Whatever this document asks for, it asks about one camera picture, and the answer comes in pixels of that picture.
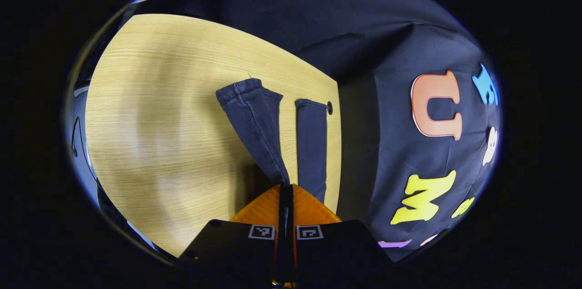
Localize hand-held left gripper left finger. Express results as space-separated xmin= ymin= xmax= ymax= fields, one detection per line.
xmin=177 ymin=184 xmax=286 ymax=288

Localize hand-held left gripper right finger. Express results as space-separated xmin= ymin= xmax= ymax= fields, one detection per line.
xmin=286 ymin=184 xmax=394 ymax=288

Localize dark jeans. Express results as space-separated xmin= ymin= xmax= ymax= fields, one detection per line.
xmin=216 ymin=78 xmax=329 ymax=203

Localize black backdrop cloth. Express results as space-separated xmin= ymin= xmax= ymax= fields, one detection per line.
xmin=120 ymin=0 xmax=503 ymax=262

